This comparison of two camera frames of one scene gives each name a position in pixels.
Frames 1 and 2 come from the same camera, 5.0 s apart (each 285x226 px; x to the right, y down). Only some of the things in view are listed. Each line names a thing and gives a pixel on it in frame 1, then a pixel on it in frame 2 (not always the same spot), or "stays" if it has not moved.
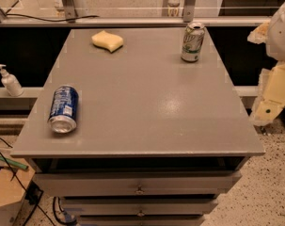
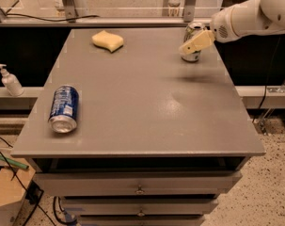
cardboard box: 7,192 stays
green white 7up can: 192,41 stays
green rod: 9,161 stays
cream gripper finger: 277,94 → 221,30
